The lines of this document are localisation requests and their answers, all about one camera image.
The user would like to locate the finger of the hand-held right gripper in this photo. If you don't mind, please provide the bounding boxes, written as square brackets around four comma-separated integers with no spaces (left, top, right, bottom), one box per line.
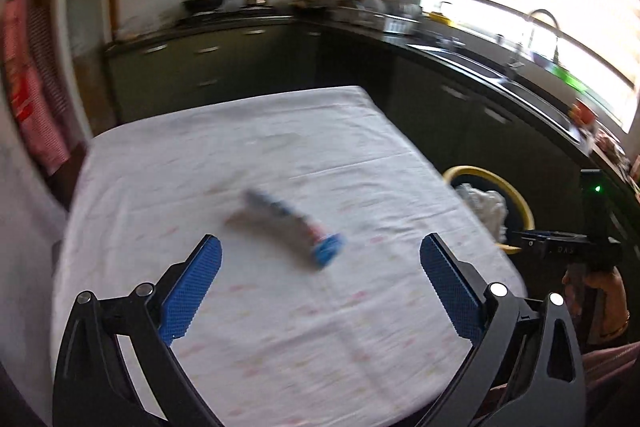
[506,230,540,254]

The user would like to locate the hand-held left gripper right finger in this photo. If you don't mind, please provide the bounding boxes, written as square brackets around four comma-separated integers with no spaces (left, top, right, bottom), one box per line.
[415,233,587,427]

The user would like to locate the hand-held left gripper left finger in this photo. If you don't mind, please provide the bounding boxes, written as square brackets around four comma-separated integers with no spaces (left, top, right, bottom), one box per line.
[52,233,223,427]

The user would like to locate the yellow-rimmed black waste bin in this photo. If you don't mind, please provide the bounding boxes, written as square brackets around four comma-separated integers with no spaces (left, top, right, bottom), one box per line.
[442,165,536,256]

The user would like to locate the white tube with blue cap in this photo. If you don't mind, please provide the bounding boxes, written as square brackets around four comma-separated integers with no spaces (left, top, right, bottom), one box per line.
[242,188,347,268]

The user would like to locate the person's right hand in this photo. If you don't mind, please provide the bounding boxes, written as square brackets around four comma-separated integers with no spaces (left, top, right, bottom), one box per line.
[562,264,630,344]

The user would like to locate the crumpled white plastic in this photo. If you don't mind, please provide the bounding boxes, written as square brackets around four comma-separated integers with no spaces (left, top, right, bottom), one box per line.
[455,183,508,240]

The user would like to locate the person's pink grey clothing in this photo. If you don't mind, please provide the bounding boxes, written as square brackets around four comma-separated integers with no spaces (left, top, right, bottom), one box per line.
[487,342,640,427]

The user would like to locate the red orange container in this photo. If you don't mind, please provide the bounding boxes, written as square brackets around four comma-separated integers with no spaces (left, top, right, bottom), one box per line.
[570,99,598,125]

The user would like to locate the white patterned tablecloth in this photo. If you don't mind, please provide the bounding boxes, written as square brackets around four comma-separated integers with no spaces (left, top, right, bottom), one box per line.
[50,86,528,427]

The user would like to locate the green item on windowsill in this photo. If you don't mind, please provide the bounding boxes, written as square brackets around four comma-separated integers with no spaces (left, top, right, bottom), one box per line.
[550,64,583,90]

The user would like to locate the steel kitchen sink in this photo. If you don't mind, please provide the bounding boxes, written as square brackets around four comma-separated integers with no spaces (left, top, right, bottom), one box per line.
[407,42,576,128]

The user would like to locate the dark kitchen base cabinets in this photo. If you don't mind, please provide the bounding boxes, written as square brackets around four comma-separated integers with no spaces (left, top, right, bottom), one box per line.
[102,17,640,258]

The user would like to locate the curved metal faucet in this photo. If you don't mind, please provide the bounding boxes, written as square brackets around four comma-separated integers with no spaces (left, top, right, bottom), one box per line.
[505,8,561,80]

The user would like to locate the red checked cloth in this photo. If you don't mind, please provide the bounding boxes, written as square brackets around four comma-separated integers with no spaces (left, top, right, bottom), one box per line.
[0,0,71,175]

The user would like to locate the dish rack with dishes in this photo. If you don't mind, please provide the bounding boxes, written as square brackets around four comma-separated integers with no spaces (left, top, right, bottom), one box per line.
[332,4,421,35]

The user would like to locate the black wok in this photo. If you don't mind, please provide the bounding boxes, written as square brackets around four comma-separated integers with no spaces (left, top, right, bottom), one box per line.
[181,0,228,15]

